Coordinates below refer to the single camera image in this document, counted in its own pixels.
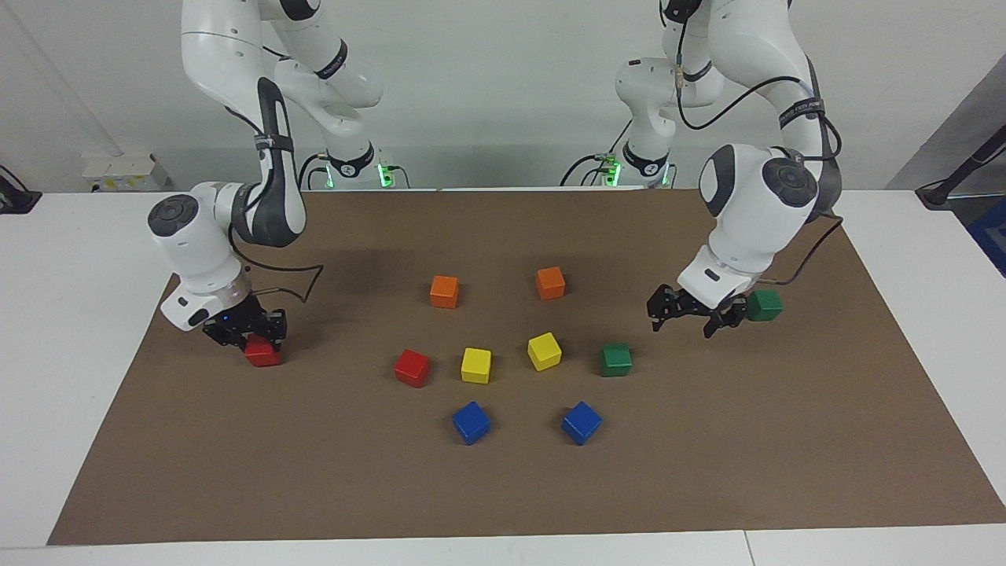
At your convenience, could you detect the brown paper table mat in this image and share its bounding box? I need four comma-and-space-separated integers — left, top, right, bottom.
47, 189, 1006, 546

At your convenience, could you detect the black stand pole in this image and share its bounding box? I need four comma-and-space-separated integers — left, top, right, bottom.
916, 124, 1006, 210

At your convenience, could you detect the orange wooden cube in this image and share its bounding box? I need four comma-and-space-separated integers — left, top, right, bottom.
429, 274, 461, 310
535, 266, 567, 302

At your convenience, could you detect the blue wooden cube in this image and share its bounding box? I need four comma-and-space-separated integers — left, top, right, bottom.
452, 401, 492, 447
561, 401, 604, 447

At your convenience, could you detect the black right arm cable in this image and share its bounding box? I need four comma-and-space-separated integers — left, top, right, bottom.
228, 236, 325, 303

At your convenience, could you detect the black device with cable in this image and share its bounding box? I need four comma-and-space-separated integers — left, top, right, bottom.
0, 164, 42, 215

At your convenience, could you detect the yellow wooden cube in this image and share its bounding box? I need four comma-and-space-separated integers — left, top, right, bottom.
527, 332, 564, 373
461, 347, 493, 385

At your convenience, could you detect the green wooden cube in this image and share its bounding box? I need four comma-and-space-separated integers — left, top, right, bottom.
745, 289, 784, 323
600, 342, 633, 378

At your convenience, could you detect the red wooden cube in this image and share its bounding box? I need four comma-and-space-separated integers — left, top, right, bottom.
244, 334, 284, 369
394, 349, 431, 389

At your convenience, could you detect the blue crate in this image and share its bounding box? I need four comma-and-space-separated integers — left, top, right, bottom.
968, 197, 1006, 277

